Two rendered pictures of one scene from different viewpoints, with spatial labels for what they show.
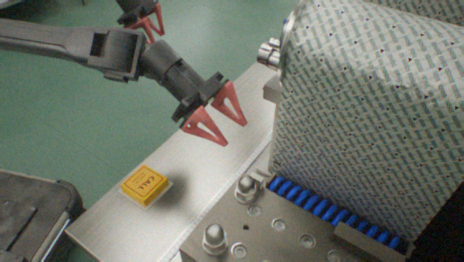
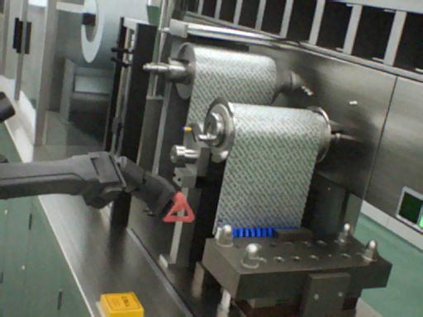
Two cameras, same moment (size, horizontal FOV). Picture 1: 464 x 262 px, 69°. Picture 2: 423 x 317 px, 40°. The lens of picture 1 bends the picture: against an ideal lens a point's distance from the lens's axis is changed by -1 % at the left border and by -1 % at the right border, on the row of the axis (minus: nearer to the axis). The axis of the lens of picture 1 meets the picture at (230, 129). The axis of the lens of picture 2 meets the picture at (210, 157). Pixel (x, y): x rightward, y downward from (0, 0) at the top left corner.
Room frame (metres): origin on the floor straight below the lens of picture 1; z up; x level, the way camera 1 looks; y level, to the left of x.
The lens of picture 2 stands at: (-0.16, 1.04, 1.54)
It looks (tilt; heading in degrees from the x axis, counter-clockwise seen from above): 16 degrees down; 297
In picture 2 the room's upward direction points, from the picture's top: 10 degrees clockwise
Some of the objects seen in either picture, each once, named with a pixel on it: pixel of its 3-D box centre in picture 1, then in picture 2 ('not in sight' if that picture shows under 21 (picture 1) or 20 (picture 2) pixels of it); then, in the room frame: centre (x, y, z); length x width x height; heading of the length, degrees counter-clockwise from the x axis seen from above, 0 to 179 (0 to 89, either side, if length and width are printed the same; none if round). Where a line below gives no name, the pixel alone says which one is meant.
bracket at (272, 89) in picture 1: (279, 118); (183, 205); (0.47, -0.09, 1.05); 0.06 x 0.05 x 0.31; 55
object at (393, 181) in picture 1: (349, 169); (264, 196); (0.30, -0.17, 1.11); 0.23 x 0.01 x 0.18; 55
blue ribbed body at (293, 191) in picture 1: (333, 215); (263, 234); (0.28, -0.16, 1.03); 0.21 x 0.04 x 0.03; 55
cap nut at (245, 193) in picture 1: (246, 186); (226, 234); (0.31, -0.02, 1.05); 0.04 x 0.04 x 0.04
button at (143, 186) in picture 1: (144, 184); (121, 307); (0.42, 0.18, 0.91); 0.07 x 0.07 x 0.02; 55
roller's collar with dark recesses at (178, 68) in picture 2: not in sight; (175, 70); (0.63, -0.23, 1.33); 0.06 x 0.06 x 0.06; 55
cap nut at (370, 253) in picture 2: not in sight; (372, 248); (0.05, -0.24, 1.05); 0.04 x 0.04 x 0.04
